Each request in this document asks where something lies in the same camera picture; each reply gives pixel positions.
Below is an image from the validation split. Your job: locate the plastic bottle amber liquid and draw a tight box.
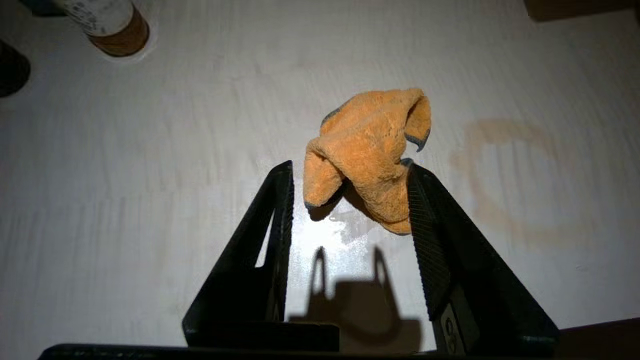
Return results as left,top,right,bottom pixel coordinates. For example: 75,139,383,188
52,0,151,58

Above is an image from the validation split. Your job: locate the orange microfibre cloth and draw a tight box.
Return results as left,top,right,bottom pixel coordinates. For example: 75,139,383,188
302,87,432,236

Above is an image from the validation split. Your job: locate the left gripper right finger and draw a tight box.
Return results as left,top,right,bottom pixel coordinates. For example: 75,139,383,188
407,164,561,353

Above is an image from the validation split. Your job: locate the plastic bottle dark liquid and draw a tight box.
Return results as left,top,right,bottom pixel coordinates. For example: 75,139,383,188
0,40,32,99

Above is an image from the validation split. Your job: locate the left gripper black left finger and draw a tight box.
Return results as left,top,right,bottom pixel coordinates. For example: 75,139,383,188
182,160,341,349

